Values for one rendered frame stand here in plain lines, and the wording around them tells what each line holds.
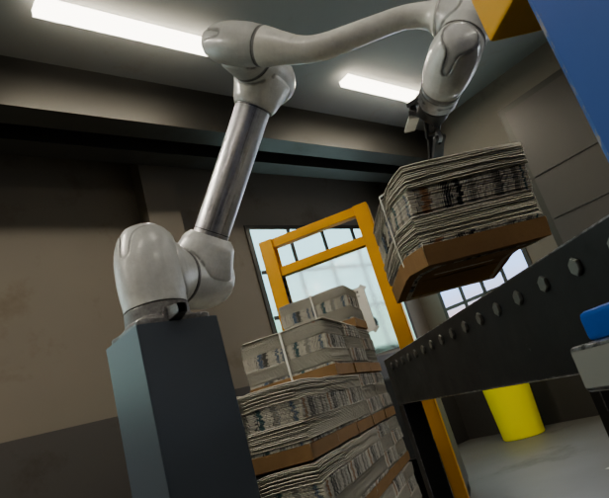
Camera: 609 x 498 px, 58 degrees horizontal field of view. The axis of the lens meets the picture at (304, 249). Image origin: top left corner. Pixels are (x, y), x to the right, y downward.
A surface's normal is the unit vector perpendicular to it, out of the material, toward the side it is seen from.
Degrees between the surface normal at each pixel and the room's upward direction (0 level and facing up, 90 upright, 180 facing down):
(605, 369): 90
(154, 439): 90
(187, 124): 90
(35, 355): 90
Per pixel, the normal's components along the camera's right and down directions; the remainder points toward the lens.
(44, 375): 0.58, -0.40
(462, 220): 0.07, -0.19
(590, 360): -0.96, 0.25
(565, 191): -0.76, 0.03
